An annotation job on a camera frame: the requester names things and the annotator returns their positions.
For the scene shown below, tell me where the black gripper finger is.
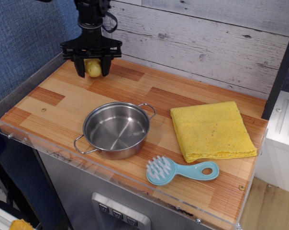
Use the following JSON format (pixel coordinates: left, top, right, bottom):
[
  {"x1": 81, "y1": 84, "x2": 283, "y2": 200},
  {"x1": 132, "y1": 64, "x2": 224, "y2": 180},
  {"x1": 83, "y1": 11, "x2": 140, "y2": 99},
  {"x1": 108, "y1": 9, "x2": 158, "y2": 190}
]
[
  {"x1": 100, "y1": 55, "x2": 112, "y2": 77},
  {"x1": 73, "y1": 57, "x2": 85, "y2": 78}
]

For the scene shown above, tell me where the clear acrylic guard rail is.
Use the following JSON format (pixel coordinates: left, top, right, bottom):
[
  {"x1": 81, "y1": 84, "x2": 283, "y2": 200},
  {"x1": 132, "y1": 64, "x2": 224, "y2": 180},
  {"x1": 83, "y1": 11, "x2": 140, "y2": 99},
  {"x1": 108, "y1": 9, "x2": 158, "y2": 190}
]
[{"x1": 0, "y1": 35, "x2": 269, "y2": 228}]

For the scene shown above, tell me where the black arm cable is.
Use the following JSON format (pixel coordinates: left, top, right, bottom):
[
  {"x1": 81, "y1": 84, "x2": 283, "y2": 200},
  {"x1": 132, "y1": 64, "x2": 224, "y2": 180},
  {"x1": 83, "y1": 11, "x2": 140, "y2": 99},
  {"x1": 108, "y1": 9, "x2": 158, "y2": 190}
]
[{"x1": 34, "y1": 0, "x2": 118, "y2": 34}]

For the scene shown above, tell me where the silver button control panel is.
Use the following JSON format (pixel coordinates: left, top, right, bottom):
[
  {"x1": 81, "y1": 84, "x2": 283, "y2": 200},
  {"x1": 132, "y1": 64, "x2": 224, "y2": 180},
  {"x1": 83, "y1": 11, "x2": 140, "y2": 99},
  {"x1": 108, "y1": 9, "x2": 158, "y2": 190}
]
[{"x1": 91, "y1": 192, "x2": 151, "y2": 230}]

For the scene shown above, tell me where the light blue scrub brush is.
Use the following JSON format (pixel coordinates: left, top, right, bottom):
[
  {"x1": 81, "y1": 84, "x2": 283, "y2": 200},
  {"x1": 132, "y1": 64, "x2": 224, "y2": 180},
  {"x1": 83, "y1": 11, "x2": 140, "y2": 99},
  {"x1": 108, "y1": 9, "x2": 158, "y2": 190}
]
[{"x1": 146, "y1": 156, "x2": 219, "y2": 186}]

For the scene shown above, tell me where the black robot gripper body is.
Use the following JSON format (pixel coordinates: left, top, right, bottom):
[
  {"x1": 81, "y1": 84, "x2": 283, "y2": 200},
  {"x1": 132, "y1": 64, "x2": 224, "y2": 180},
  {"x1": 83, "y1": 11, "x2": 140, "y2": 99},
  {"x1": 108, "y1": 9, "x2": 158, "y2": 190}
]
[{"x1": 60, "y1": 25, "x2": 122, "y2": 61}]

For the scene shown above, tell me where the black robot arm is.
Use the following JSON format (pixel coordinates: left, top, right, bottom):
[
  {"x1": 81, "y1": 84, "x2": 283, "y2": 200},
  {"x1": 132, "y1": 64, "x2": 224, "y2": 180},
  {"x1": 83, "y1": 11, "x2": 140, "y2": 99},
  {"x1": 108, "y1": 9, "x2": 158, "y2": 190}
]
[{"x1": 60, "y1": 0, "x2": 122, "y2": 77}]

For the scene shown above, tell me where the yellow toy potato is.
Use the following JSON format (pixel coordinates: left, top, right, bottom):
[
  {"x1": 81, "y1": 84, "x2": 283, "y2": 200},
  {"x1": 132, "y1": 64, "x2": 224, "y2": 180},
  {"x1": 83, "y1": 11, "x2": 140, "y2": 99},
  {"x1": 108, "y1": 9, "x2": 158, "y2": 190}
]
[{"x1": 84, "y1": 58, "x2": 102, "y2": 77}]

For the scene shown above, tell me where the folded yellow cloth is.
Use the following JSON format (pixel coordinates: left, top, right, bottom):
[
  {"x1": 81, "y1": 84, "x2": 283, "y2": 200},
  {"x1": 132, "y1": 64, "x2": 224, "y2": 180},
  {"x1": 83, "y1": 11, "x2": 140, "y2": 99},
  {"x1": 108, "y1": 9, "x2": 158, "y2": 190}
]
[{"x1": 170, "y1": 101, "x2": 257, "y2": 163}]

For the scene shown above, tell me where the black and yellow bag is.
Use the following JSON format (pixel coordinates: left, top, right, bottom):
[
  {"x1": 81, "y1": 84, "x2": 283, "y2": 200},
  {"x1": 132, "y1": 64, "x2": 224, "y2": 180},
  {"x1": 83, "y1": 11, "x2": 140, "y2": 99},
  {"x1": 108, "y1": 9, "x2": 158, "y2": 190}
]
[{"x1": 0, "y1": 219, "x2": 34, "y2": 230}]

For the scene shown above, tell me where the white side cabinet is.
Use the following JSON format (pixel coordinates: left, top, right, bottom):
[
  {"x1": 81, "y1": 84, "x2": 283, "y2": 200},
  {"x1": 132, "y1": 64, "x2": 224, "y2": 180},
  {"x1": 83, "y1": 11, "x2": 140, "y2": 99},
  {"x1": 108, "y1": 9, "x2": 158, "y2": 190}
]
[{"x1": 255, "y1": 91, "x2": 289, "y2": 192}]

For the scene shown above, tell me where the dark right post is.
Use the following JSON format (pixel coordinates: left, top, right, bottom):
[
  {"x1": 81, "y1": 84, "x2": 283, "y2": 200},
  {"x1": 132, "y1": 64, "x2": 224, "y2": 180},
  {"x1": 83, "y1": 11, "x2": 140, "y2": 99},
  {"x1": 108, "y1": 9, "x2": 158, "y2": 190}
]
[{"x1": 261, "y1": 42, "x2": 289, "y2": 120}]

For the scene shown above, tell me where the small steel pan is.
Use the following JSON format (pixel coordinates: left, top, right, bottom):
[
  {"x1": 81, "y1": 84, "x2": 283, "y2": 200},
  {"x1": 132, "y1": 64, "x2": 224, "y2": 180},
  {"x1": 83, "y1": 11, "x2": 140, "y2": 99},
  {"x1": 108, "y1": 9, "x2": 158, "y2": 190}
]
[{"x1": 74, "y1": 102, "x2": 156, "y2": 160}]

